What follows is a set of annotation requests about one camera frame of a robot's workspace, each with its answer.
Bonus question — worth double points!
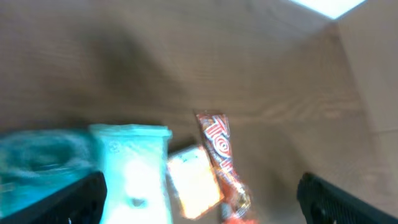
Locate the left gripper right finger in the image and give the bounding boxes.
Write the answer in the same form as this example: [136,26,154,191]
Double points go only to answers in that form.
[297,172,397,224]

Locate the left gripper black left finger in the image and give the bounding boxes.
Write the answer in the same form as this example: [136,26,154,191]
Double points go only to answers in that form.
[1,171,107,224]

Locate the teal mouthwash bottle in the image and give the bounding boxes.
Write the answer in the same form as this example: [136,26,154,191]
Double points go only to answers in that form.
[1,129,97,218]

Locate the teal wet wipes pack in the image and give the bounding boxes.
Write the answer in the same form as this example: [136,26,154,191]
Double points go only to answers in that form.
[89,124,173,224]

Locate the orange tissue pack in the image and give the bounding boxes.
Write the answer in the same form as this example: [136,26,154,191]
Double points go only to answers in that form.
[167,145,224,220]

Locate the red chocolate bar wrapper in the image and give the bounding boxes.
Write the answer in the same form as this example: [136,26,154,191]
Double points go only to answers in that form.
[195,110,259,224]

